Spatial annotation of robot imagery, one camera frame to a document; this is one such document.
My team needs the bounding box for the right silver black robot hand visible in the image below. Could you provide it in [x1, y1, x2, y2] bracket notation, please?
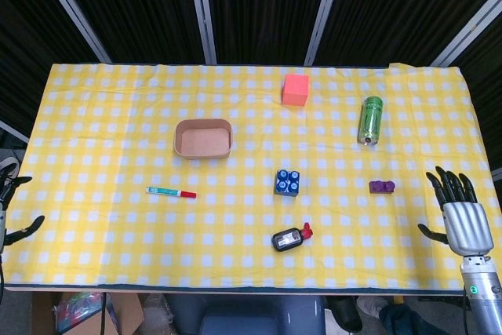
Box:
[417, 166, 495, 257]

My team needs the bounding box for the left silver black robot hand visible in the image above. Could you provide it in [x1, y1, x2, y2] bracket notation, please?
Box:
[0, 173, 45, 248]

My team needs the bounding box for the small purple building block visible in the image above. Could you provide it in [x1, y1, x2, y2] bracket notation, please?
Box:
[369, 180, 396, 195]

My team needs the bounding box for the blue building block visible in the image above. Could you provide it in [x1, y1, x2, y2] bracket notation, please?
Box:
[274, 169, 301, 197]

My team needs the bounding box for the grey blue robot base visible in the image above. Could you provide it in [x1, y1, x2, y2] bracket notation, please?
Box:
[166, 293, 326, 335]

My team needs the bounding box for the yellow white checked tablecloth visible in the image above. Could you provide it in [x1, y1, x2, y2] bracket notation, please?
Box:
[0, 62, 502, 289]

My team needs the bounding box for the colourful plastic bag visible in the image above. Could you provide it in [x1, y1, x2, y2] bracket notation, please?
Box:
[54, 292, 115, 332]

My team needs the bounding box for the green drink can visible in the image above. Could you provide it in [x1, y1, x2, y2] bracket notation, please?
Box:
[357, 96, 384, 147]

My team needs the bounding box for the white marker with red cap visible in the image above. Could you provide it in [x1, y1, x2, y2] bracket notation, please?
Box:
[146, 186, 198, 199]

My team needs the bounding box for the brown cardboard box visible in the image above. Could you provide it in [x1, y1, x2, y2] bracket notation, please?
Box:
[31, 291, 145, 335]

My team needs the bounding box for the black ink bottle red cap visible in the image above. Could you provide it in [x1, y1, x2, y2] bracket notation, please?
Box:
[271, 222, 315, 253]

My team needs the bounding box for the brown paper bowl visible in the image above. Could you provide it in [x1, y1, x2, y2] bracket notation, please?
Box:
[174, 118, 233, 161]

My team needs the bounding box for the orange pink cube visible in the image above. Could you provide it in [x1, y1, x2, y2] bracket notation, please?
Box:
[281, 73, 311, 107]

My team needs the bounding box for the thin black hanging cable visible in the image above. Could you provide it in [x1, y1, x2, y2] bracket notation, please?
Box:
[99, 291, 108, 335]

